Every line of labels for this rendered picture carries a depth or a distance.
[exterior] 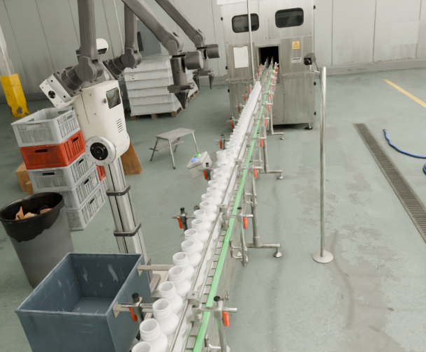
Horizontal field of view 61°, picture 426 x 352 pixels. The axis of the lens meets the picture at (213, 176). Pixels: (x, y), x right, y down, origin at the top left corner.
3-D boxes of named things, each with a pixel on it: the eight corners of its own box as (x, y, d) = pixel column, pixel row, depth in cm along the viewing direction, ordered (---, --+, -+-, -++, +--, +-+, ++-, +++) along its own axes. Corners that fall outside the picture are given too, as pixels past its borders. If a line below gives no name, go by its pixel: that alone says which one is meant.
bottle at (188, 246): (207, 285, 107) (200, 237, 101) (203, 299, 101) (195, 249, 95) (188, 285, 108) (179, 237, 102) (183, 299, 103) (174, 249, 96)
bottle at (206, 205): (220, 249, 123) (214, 206, 117) (202, 252, 123) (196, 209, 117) (218, 240, 129) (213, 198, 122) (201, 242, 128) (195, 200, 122)
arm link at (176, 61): (171, 55, 147) (167, 56, 142) (188, 53, 146) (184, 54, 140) (174, 72, 150) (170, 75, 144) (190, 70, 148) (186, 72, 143)
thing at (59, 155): (67, 166, 332) (60, 143, 324) (24, 170, 337) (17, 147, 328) (91, 145, 388) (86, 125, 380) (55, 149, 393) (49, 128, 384)
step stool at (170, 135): (174, 151, 556) (170, 125, 540) (201, 158, 512) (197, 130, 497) (149, 160, 528) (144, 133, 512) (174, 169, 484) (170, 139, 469)
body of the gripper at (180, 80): (191, 89, 145) (188, 70, 142) (167, 91, 147) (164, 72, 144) (195, 86, 151) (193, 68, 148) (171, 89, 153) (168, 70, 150)
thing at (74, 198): (79, 210, 348) (72, 188, 340) (38, 212, 353) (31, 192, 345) (101, 184, 404) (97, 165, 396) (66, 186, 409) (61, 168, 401)
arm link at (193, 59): (172, 39, 146) (166, 40, 138) (200, 35, 144) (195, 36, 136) (177, 70, 151) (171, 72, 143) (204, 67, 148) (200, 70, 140)
